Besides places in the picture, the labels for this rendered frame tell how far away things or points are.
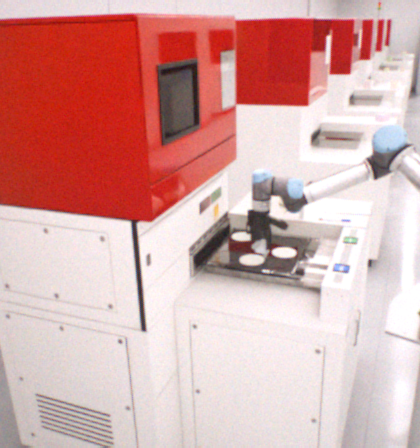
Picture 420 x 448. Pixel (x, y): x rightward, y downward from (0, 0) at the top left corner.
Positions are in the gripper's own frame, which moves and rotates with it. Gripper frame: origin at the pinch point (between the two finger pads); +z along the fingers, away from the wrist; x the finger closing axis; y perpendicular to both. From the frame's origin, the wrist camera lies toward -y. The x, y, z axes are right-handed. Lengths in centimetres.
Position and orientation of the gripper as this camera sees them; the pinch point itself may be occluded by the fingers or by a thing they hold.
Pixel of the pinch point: (265, 254)
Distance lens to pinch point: 202.2
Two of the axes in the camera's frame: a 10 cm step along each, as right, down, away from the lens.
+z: 0.3, 9.3, 3.7
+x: 2.5, 3.5, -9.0
